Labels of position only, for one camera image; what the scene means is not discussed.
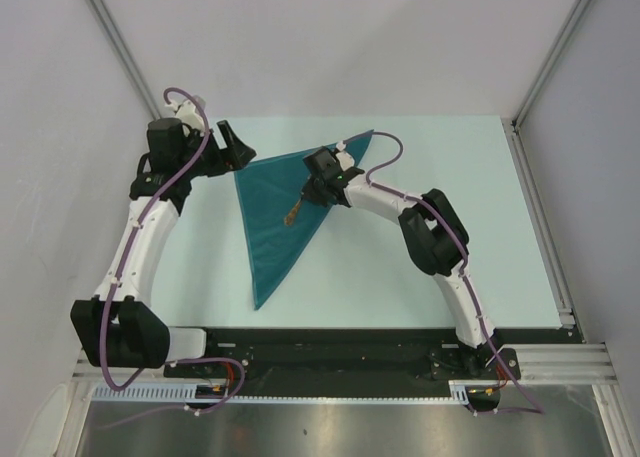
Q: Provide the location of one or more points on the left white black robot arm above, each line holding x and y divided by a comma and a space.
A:
116, 326

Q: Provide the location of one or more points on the white slotted cable duct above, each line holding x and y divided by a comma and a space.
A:
194, 395

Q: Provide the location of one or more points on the left aluminium corner post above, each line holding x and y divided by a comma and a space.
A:
114, 37

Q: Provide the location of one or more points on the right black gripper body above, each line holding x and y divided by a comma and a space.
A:
312, 190

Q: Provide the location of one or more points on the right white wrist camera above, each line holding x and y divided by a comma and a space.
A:
344, 158

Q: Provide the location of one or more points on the gold ornate fork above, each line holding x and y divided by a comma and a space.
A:
290, 217

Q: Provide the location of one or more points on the right aluminium corner post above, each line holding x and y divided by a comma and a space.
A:
560, 45

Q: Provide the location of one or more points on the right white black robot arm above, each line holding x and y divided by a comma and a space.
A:
435, 238

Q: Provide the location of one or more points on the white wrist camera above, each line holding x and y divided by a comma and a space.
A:
187, 112
344, 158

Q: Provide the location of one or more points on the teal cloth napkin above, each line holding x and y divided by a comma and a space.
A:
267, 191

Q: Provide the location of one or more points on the aluminium corner post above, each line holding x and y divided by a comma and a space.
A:
560, 45
114, 37

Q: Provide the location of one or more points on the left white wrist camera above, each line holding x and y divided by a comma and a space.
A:
187, 112

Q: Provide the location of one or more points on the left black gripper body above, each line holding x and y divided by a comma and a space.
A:
210, 161

